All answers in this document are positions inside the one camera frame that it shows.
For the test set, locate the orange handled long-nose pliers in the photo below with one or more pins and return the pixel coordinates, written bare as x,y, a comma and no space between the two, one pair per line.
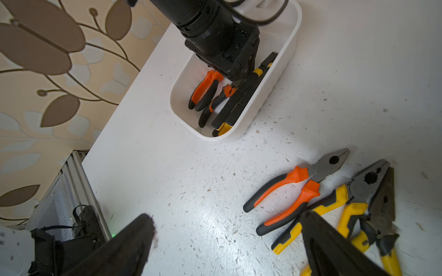
227,92

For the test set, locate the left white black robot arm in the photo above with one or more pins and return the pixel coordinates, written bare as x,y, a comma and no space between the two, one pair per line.
219,35

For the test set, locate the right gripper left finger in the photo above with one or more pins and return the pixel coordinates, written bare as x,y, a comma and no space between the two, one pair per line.
124,255

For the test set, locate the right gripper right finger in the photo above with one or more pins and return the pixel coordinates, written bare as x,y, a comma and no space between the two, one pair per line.
331,254

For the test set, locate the small orange black pliers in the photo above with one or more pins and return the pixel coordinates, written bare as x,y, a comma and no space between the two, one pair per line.
205,91

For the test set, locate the white plastic storage box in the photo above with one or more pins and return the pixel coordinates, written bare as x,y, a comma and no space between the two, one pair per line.
280,37

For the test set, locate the yellow black long-nose pliers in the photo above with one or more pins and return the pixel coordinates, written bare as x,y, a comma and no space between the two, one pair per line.
377,228

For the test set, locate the Greener orange black pliers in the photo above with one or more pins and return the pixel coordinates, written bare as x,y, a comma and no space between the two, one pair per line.
237,103

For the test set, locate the orange black combination pliers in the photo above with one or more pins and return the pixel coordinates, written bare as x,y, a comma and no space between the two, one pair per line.
286,195

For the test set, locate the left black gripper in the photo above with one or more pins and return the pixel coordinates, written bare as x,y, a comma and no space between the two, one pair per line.
238,59

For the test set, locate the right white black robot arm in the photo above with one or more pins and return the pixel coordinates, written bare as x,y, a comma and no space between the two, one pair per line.
37,253

